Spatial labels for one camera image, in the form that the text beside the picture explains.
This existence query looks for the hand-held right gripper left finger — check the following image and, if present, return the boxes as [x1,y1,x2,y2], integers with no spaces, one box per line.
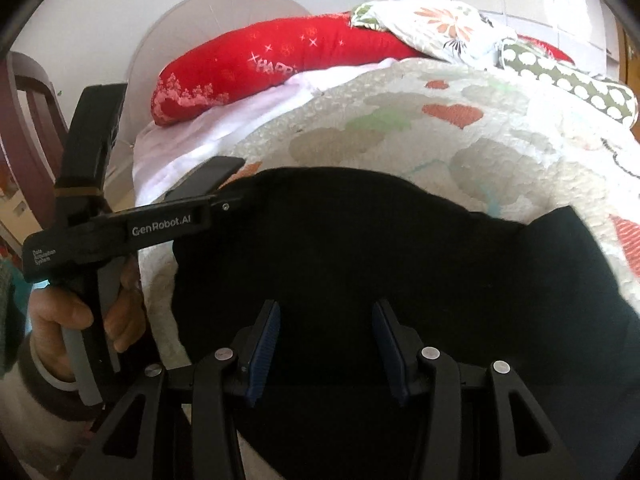
[70,299,281,480]

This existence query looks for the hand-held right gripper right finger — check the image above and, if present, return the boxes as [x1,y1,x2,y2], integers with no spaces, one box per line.
[371,299,576,480]

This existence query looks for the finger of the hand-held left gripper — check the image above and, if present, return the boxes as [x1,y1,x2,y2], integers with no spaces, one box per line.
[165,156,246,202]

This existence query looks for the black pants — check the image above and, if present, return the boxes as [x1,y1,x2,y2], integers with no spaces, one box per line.
[170,166,640,480]

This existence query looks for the person's left hand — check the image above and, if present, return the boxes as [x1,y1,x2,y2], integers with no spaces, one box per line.
[29,256,147,382]

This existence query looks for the white bed sheet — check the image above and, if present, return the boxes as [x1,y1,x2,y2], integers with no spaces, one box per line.
[131,57,401,211]

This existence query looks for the dark wooden chair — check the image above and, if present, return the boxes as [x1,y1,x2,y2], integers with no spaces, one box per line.
[0,51,71,233]

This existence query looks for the red printed pillow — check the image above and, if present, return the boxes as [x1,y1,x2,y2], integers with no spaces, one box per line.
[151,16,576,128]

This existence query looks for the white round headboard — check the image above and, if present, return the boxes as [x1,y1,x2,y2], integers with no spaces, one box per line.
[107,0,321,196]

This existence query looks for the heart patterned quilt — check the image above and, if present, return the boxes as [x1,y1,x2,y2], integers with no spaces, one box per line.
[137,57,640,480]

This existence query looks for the floral patterned blanket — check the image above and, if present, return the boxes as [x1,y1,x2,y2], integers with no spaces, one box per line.
[348,0,531,68]

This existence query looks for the green polka dot pillow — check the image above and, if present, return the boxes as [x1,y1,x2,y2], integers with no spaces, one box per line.
[500,37,640,128]

